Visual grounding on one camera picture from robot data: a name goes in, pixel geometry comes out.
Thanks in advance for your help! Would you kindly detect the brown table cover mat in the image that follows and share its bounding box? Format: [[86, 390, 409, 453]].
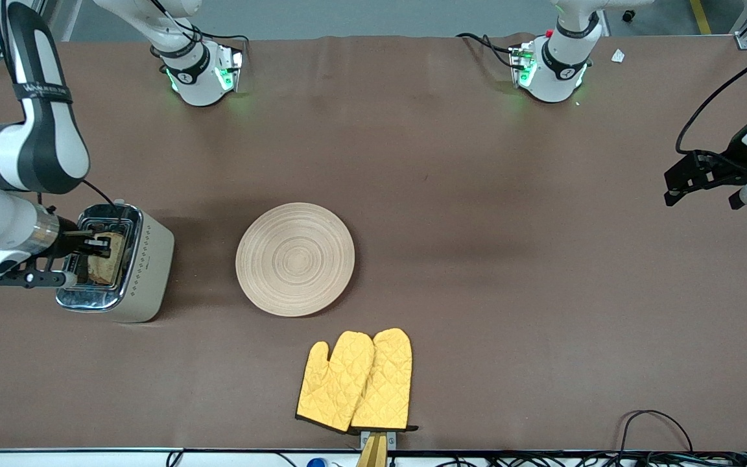
[[0, 32, 747, 452]]

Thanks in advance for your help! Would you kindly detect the yellow quilted oven mitt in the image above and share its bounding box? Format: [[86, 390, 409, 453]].
[[350, 328, 418, 433], [296, 331, 375, 434]]

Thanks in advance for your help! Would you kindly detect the right arm base black cable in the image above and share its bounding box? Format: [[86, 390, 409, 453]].
[[153, 0, 250, 43]]

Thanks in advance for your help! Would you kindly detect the grey metal hook bracket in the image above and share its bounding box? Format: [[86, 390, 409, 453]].
[[360, 429, 397, 449]]

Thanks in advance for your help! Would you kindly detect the round wooden plate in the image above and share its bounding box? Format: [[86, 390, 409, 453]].
[[235, 202, 355, 318]]

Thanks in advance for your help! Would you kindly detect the brown toast slice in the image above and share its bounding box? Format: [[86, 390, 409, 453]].
[[88, 232, 125, 285]]

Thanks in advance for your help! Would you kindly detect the cream and chrome toaster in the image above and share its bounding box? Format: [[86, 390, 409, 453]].
[[56, 198, 175, 324]]

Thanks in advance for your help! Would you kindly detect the left arm base black cable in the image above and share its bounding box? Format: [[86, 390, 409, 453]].
[[456, 32, 518, 69]]

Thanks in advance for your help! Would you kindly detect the looped black cable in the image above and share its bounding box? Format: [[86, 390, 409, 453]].
[[619, 409, 696, 455]]

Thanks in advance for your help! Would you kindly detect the arm base black cable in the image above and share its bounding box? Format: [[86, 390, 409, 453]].
[[153, 0, 250, 43], [456, 32, 518, 69]]

